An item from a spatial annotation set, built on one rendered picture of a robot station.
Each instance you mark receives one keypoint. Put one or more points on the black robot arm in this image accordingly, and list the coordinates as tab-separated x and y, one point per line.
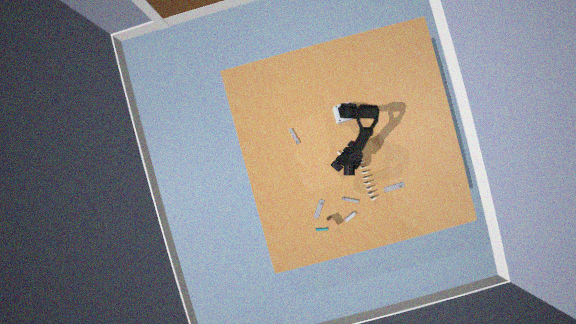
353	156

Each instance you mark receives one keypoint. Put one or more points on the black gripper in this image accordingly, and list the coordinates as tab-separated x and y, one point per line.
338	166

